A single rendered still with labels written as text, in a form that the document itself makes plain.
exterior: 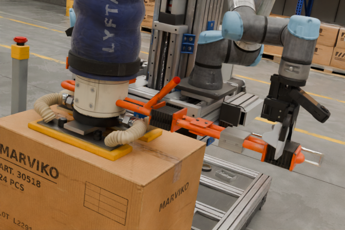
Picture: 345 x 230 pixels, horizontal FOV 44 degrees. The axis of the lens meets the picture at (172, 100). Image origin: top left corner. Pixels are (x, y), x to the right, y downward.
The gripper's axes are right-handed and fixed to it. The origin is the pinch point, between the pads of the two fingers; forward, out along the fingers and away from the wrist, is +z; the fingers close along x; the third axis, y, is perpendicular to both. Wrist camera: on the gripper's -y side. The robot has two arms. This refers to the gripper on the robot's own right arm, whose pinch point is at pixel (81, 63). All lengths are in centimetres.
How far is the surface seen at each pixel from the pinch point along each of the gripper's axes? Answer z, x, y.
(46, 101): 5.3, -33.2, 13.3
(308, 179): 108, 203, 77
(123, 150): 11, -35, 46
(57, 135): 11.8, -40.6, 25.0
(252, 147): 1, -29, 82
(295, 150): -1, -28, 93
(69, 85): -0.6, -28.8, 18.4
